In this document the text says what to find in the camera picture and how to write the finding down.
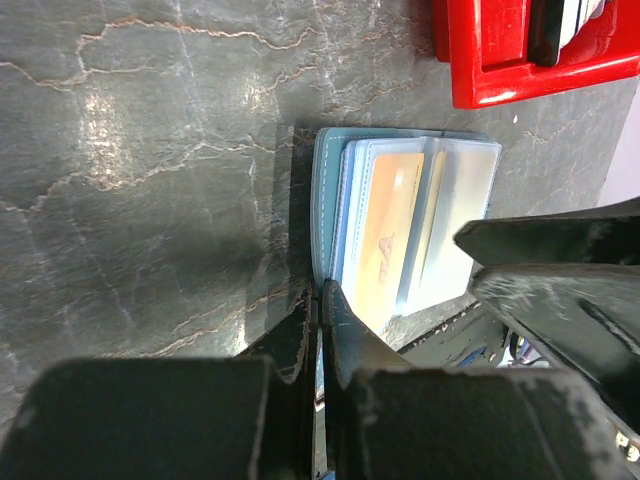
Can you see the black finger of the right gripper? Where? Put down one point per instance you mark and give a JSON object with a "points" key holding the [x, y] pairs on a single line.
{"points": [[582, 317], [602, 235]]}

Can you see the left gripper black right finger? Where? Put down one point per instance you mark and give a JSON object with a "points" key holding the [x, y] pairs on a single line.
{"points": [[387, 419]]}

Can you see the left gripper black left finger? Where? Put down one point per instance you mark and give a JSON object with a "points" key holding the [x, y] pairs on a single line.
{"points": [[246, 417]]}

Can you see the blue leather card holder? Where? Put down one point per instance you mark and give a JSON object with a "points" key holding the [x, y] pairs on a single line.
{"points": [[342, 170]]}

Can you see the stack of white cards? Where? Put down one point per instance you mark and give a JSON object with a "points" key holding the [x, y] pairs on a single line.
{"points": [[554, 23]]}

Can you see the red plastic bin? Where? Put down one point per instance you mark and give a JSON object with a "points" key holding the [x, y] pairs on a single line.
{"points": [[508, 51]]}

